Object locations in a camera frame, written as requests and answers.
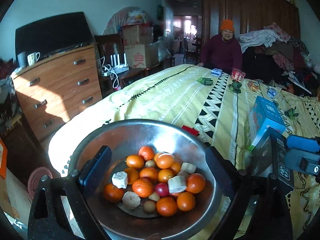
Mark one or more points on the stainless steel bowl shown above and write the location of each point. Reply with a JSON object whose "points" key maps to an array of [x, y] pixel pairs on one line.
{"points": [[125, 135]]}

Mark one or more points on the black television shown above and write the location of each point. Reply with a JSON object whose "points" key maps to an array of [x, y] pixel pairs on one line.
{"points": [[50, 32]]}

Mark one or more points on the pale food chunk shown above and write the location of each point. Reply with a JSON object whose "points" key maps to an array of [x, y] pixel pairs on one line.
{"points": [[188, 167], [177, 183]]}

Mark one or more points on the brown wooden wardrobe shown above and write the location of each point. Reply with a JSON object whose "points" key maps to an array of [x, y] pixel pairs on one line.
{"points": [[250, 10]]}

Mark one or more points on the red instant noodle cup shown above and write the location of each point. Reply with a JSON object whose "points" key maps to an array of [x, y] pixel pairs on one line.
{"points": [[238, 75]]}

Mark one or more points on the white router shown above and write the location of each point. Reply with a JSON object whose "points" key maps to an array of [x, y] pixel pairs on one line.
{"points": [[120, 67]]}

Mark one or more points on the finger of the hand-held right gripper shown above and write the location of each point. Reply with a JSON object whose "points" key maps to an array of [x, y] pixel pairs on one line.
{"points": [[302, 143], [307, 165]]}

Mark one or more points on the blue tissue pack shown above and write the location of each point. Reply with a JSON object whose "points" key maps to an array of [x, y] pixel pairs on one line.
{"points": [[271, 92], [216, 72]]}

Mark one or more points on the green leafy vegetable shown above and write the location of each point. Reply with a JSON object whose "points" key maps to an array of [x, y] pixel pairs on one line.
{"points": [[235, 86], [205, 80], [291, 112]]}

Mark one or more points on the wooden dresser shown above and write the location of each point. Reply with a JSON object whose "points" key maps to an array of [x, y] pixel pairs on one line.
{"points": [[62, 80]]}

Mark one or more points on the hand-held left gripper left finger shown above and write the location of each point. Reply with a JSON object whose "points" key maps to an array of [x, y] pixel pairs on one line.
{"points": [[96, 170]]}

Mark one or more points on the pile of oranges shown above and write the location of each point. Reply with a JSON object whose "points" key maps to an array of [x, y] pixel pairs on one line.
{"points": [[142, 187]]}

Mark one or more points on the packaged bread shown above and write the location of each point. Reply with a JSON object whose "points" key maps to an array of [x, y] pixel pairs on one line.
{"points": [[253, 85]]}

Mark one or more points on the brown kiwi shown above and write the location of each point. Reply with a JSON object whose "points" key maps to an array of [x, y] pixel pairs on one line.
{"points": [[149, 206]]}

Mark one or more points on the white patterned mug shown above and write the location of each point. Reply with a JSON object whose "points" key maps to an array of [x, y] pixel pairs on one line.
{"points": [[33, 58]]}

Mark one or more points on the pink plastic basket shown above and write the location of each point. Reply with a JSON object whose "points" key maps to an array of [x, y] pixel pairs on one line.
{"points": [[37, 180]]}

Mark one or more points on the dark wooden desk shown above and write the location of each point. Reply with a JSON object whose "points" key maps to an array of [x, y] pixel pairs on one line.
{"points": [[140, 74]]}

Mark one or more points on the white rough food chunk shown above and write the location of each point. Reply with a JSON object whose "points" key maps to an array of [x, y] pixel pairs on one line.
{"points": [[120, 179]]}

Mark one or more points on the grey cup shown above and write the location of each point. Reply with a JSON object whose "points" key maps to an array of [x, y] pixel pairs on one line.
{"points": [[21, 59]]}

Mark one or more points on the white power strip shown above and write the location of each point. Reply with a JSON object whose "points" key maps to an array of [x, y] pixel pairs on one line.
{"points": [[107, 71]]}

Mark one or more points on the person's left hand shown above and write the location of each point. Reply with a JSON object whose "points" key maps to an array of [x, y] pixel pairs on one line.
{"points": [[150, 236]]}

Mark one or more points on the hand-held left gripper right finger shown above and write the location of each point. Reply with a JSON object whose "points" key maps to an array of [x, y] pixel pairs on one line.
{"points": [[220, 172]]}

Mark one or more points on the wooden dining chair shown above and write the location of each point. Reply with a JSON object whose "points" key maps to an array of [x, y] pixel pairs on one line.
{"points": [[191, 51]]}

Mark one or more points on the pile of clothes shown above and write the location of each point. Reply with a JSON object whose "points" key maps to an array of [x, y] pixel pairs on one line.
{"points": [[275, 55]]}

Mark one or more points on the cardboard box red print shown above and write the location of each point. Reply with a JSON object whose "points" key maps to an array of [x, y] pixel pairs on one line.
{"points": [[140, 56]]}

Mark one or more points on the dark wooden chair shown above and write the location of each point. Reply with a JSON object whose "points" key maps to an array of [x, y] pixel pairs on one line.
{"points": [[107, 45]]}

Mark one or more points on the orange box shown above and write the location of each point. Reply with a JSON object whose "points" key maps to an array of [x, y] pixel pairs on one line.
{"points": [[2, 160]]}

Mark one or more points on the red cherry tomato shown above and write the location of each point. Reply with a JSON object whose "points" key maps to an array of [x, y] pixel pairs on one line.
{"points": [[162, 189]]}

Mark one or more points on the bundle of bags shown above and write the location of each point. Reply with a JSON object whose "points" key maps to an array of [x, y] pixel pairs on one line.
{"points": [[132, 17]]}

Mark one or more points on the black carton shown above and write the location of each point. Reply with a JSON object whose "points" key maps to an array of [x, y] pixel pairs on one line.
{"points": [[265, 150]]}

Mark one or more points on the orange knit hat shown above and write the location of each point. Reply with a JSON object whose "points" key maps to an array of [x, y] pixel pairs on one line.
{"points": [[227, 25]]}

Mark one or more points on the tan round food chunk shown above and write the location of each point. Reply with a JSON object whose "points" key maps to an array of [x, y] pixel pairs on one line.
{"points": [[131, 200]]}

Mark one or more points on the plain cardboard box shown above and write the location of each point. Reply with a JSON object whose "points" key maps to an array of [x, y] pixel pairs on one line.
{"points": [[136, 35]]}

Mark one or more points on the blue and green carton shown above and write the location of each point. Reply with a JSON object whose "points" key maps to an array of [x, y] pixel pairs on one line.
{"points": [[262, 117]]}

